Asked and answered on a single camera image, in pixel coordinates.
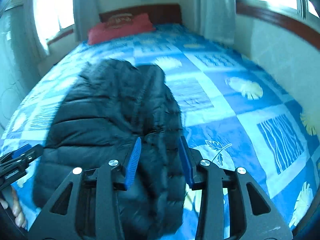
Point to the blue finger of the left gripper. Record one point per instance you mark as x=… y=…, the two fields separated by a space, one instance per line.
x=21 y=150

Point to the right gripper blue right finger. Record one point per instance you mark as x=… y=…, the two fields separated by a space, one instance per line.
x=188 y=162

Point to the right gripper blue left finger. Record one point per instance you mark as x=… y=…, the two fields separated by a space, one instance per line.
x=132 y=164

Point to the black puffer jacket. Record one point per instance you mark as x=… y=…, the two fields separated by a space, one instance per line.
x=111 y=105

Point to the person's left hand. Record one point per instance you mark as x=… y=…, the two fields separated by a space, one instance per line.
x=11 y=201

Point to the blue patterned bed sheet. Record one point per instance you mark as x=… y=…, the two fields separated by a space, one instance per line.
x=256 y=159

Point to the white wardrobe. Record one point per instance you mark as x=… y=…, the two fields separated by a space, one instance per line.
x=19 y=73

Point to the red pillow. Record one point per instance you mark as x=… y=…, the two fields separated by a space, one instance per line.
x=140 y=24

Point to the small patterned brown cushion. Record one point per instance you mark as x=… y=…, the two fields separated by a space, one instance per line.
x=119 y=20

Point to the dark wooden headboard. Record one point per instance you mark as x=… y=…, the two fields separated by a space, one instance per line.
x=158 y=13

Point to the left window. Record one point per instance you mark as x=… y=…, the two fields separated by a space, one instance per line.
x=52 y=17

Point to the right grey curtain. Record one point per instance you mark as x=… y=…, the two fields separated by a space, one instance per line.
x=215 y=20

